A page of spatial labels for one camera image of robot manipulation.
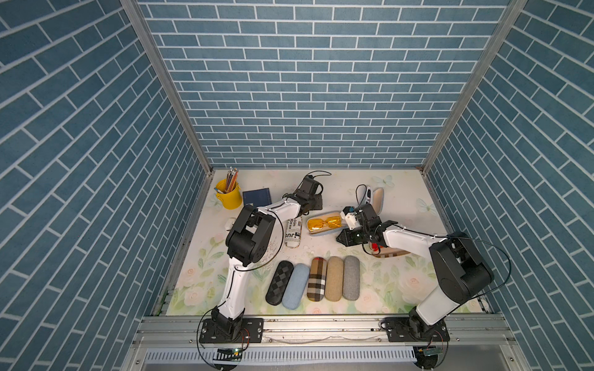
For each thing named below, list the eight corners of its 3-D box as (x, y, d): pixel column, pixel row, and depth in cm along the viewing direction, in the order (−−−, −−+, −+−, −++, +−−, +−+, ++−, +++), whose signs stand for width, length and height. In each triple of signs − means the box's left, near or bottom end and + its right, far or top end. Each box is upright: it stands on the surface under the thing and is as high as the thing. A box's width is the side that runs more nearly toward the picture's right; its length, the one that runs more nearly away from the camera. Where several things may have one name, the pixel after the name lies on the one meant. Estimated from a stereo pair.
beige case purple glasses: (323, 300, 82) (324, 297, 79) (326, 258, 91) (326, 255, 89) (341, 302, 81) (342, 299, 79) (342, 260, 91) (343, 257, 88)
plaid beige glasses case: (305, 300, 81) (305, 297, 79) (310, 259, 91) (310, 255, 89) (324, 302, 81) (324, 300, 78) (327, 261, 91) (327, 257, 88)
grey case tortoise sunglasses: (342, 299, 82) (343, 296, 79) (343, 257, 92) (345, 254, 89) (358, 301, 81) (360, 299, 79) (358, 259, 91) (360, 256, 89)
